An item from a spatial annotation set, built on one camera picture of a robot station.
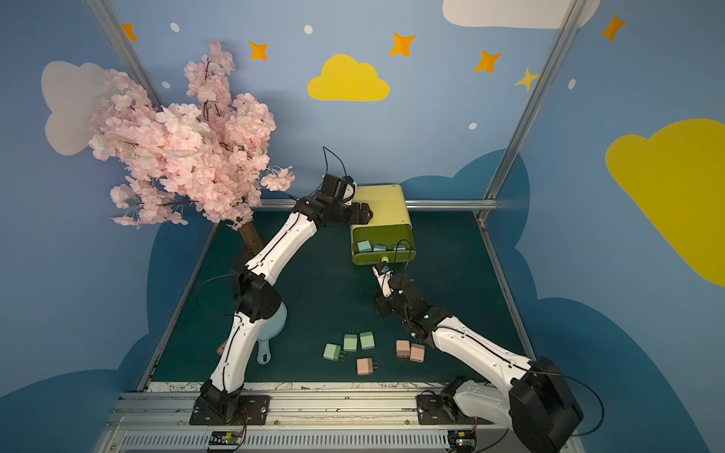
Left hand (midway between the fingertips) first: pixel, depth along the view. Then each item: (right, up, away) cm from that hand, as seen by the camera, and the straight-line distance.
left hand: (363, 209), depth 92 cm
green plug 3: (+1, -41, -6) cm, 41 cm away
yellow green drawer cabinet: (+9, -8, -1) cm, 12 cm away
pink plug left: (+12, -43, -8) cm, 45 cm away
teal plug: (0, -12, -2) cm, 12 cm away
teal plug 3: (+12, -12, -1) cm, 17 cm away
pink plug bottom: (+1, -47, -11) cm, 48 cm away
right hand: (+7, -23, -7) cm, 25 cm away
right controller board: (+26, -63, -19) cm, 71 cm away
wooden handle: (-42, -43, -10) cm, 61 cm away
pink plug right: (+16, -44, -9) cm, 47 cm away
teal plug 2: (+5, -12, -1) cm, 14 cm away
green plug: (-9, -43, -9) cm, 45 cm away
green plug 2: (-4, -42, -7) cm, 42 cm away
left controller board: (-36, -62, -20) cm, 74 cm away
